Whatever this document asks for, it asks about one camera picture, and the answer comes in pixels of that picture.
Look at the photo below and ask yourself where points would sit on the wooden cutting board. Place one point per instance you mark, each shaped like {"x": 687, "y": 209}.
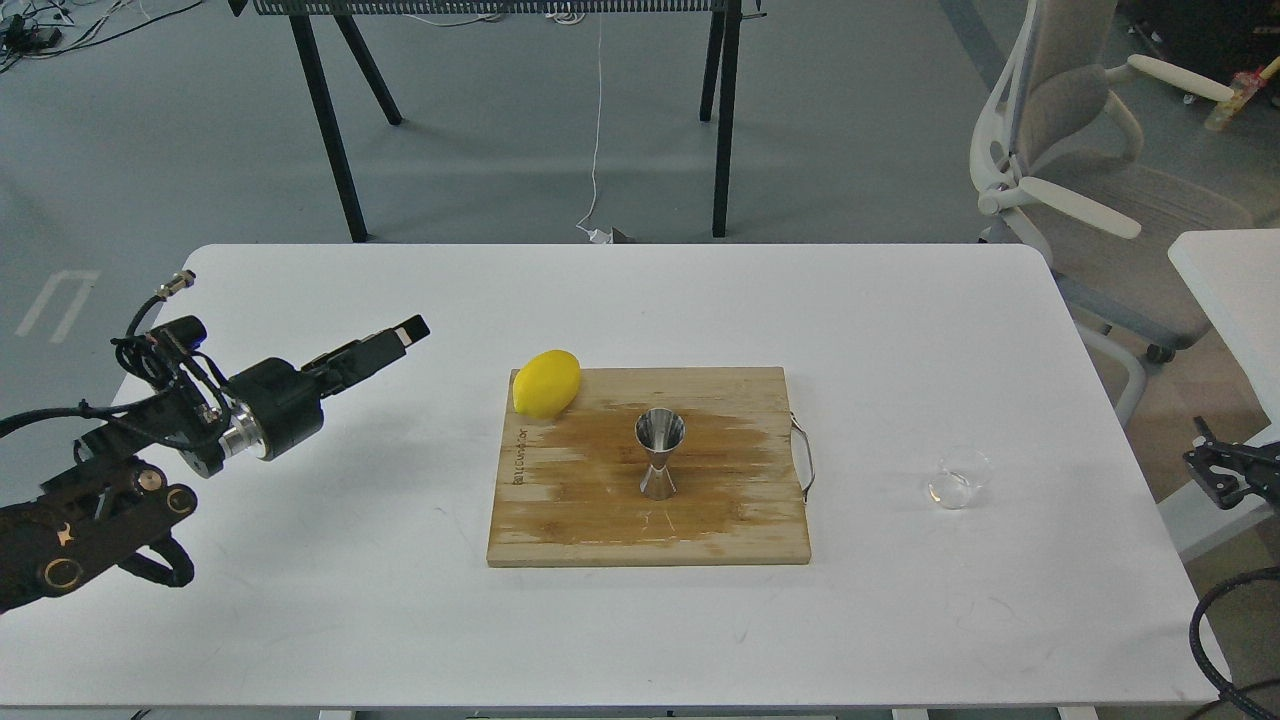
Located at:
{"x": 567, "y": 491}

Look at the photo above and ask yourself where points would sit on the steel double jigger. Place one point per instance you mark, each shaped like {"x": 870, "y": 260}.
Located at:
{"x": 660, "y": 432}

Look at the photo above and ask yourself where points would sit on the grey office chair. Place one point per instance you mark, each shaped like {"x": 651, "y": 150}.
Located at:
{"x": 1054, "y": 159}

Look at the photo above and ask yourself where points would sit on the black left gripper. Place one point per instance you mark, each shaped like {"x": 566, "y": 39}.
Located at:
{"x": 276, "y": 406}

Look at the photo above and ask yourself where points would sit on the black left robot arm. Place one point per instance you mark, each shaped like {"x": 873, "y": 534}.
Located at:
{"x": 111, "y": 508}

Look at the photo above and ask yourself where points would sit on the black metal frame table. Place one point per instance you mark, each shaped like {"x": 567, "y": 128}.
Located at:
{"x": 497, "y": 92}

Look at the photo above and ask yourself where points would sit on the yellow lemon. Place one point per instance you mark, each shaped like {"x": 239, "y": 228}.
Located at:
{"x": 546, "y": 385}

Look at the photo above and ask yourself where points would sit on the small clear glass cup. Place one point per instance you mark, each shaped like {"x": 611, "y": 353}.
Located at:
{"x": 962, "y": 473}

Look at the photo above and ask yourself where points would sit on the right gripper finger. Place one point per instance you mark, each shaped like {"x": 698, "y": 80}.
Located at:
{"x": 1227, "y": 472}

